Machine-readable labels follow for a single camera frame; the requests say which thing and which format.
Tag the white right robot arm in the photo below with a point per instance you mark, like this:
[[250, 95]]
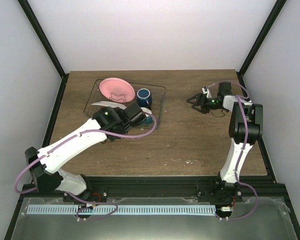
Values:
[[245, 128]]

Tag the cream upturned bowl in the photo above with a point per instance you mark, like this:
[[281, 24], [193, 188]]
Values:
[[148, 119]]

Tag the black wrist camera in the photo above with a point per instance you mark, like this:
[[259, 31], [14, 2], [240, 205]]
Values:
[[224, 89], [134, 114]]

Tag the light blue slotted cable duct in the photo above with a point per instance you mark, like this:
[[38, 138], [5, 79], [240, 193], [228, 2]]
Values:
[[140, 210]]

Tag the black aluminium enclosure frame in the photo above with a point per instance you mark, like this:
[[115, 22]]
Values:
[[177, 186]]

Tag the dark blue mug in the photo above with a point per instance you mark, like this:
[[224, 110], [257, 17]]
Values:
[[144, 98]]

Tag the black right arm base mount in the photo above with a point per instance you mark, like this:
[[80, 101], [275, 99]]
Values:
[[215, 191]]

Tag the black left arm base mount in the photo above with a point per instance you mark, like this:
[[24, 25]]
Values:
[[94, 194]]

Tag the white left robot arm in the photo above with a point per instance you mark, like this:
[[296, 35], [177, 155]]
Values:
[[45, 164]]

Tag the grey wire dish rack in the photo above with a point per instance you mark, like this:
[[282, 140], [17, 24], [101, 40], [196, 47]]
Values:
[[158, 94]]

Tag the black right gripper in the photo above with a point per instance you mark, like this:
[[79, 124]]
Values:
[[199, 96]]

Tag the pink plastic bear plate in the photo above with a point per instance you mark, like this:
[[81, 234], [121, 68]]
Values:
[[117, 90]]

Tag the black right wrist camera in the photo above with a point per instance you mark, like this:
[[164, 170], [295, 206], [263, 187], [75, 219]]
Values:
[[224, 89]]

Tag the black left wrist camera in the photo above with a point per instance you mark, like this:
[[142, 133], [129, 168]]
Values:
[[134, 114]]

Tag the red plate with teal flower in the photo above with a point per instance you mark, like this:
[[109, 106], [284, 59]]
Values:
[[109, 104]]

